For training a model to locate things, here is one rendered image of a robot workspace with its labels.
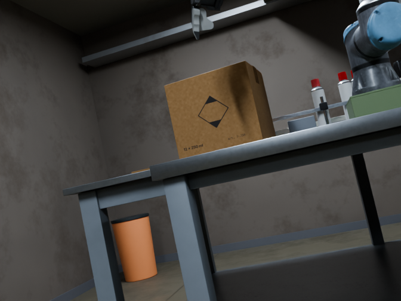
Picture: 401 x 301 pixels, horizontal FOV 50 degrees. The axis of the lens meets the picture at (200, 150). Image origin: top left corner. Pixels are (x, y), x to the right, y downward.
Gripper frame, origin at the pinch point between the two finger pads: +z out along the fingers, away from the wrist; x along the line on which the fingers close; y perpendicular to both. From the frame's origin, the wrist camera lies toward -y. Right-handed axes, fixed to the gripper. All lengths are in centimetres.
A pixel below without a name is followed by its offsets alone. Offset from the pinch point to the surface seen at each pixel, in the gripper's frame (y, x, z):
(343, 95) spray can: 73, 44, -22
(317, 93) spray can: 64, 47, -26
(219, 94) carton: 15.1, 33.7, -6.9
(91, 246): -24, 62, 33
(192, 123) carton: 7.7, 44.1, -2.3
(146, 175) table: -9.6, 40.6, 21.5
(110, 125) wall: 1, 335, -245
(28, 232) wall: -68, 284, -82
